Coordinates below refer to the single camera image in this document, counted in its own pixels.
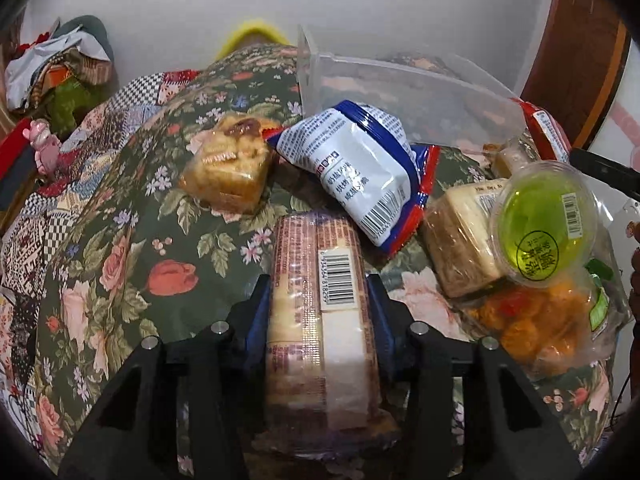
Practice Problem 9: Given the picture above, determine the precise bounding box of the red white snack packet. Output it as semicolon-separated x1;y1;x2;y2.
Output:
515;99;572;164

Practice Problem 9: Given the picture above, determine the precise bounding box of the green jelly cup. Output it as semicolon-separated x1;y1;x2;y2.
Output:
489;160;599;287

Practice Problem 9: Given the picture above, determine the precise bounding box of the clear pastry pack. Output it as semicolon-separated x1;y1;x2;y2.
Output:
483;132;540;178

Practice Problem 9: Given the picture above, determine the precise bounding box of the brown wafer biscuit pack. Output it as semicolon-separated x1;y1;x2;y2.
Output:
265;211;399;457

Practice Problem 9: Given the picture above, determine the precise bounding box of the orange fried snack bag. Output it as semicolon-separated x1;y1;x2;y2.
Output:
462;258;630;379

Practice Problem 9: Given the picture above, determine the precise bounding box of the pale bread block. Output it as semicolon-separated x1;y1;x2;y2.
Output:
423;179;506;298

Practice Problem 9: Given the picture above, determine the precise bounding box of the clear plastic storage box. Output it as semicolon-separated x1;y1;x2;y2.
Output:
297;25;527;148

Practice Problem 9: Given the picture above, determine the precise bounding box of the brown cake square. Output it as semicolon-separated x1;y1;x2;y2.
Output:
179;113;280;214

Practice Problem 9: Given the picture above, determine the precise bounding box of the white blue snack bag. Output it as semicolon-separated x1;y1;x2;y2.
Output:
262;100;440;257

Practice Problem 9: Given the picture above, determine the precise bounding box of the white sliding wardrobe door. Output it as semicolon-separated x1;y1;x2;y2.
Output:
588;41;640;171

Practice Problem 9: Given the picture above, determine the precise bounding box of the brown wooden door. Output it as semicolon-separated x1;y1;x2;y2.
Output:
522;0;631;150

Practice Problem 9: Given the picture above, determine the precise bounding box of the patchwork checkered quilt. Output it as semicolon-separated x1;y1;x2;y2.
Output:
1;70;200;448

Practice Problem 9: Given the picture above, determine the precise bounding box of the pink doll toy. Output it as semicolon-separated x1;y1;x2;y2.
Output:
23;119;62;177

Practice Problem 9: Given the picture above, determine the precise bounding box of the yellow foam bed guard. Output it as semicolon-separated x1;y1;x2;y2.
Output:
215;18;291;61

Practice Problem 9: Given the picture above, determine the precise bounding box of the pile of clothes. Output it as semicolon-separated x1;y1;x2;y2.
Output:
1;15;118;139

